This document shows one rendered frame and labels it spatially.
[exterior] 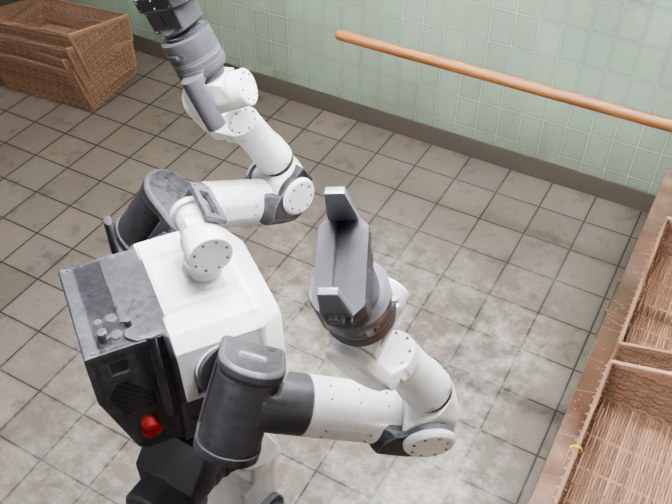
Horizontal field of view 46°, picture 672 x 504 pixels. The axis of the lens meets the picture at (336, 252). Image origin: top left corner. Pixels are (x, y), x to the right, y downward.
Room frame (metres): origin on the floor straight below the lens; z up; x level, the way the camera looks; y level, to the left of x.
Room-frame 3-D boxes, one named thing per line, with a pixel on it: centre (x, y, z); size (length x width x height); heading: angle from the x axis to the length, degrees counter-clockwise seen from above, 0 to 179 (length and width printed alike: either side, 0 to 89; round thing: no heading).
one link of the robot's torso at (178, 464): (0.80, 0.26, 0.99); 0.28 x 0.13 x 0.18; 149
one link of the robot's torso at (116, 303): (0.84, 0.26, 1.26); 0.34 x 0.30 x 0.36; 25
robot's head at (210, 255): (0.86, 0.20, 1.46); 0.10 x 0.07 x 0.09; 25
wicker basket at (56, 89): (3.63, 1.41, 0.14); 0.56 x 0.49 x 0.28; 67
